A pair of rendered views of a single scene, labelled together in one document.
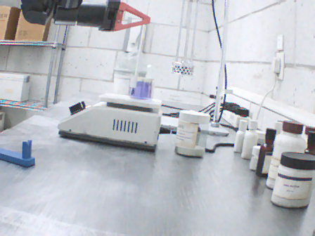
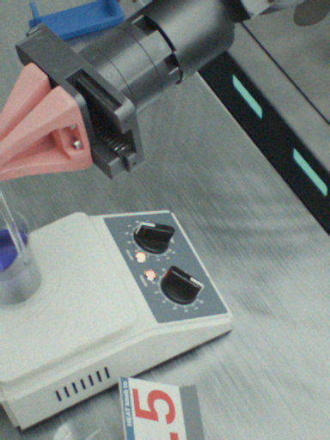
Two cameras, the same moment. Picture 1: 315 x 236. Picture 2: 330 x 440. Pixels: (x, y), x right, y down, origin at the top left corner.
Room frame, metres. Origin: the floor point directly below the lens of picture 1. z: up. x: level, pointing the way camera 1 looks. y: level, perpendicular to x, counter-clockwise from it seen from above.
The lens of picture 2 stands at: (1.40, 0.03, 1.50)
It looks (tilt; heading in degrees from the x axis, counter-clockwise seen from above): 56 degrees down; 161
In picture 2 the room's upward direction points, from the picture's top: 9 degrees counter-clockwise
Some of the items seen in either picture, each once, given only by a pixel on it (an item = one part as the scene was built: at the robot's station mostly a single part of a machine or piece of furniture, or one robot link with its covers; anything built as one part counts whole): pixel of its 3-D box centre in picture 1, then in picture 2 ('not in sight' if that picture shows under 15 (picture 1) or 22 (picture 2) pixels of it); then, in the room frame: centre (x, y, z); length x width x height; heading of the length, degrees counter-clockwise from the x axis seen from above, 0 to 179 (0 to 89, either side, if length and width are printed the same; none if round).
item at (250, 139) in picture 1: (250, 139); not in sight; (0.97, -0.20, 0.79); 0.03 x 0.03 x 0.08
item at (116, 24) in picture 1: (126, 17); (40, 144); (0.99, 0.09, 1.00); 0.09 x 0.07 x 0.07; 103
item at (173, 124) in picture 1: (172, 122); not in sight; (1.39, -0.04, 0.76); 0.30 x 0.20 x 0.01; 92
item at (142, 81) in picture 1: (142, 81); (5, 263); (0.98, 0.04, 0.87); 0.06 x 0.05 x 0.08; 167
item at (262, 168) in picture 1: (267, 152); not in sight; (0.81, -0.20, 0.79); 0.03 x 0.03 x 0.08
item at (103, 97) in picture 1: (131, 100); (45, 293); (0.99, 0.06, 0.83); 0.12 x 0.12 x 0.01; 88
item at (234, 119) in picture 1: (233, 115); not in sight; (1.72, -0.26, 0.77); 0.40 x 0.06 x 0.04; 2
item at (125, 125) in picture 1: (115, 120); (83, 306); (1.00, 0.08, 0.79); 0.22 x 0.13 x 0.08; 88
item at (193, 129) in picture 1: (192, 133); not in sight; (0.95, -0.07, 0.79); 0.06 x 0.06 x 0.08
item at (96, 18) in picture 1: (94, 14); (114, 78); (0.97, 0.16, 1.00); 0.10 x 0.07 x 0.07; 13
